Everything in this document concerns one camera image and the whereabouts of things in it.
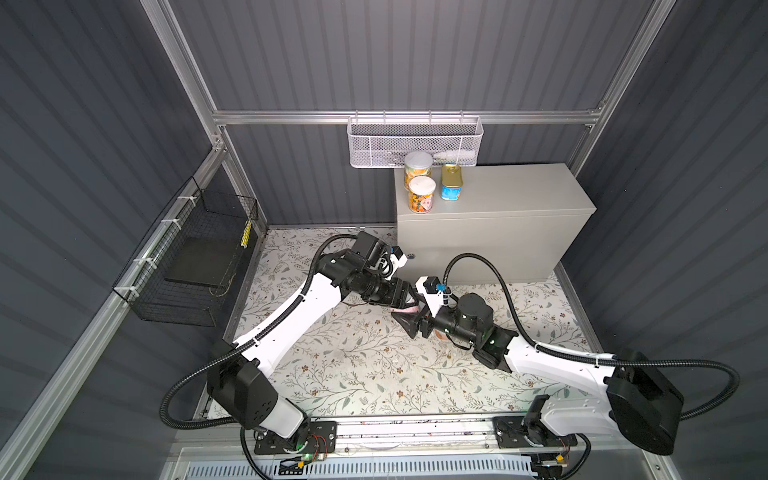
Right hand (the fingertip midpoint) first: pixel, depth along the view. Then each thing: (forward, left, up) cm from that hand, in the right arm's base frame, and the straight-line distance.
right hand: (405, 304), depth 74 cm
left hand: (0, -1, +1) cm, 1 cm away
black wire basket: (+23, +57, +11) cm, 62 cm away
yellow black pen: (+18, +44, +6) cm, 48 cm away
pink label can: (-3, -1, +3) cm, 5 cm away
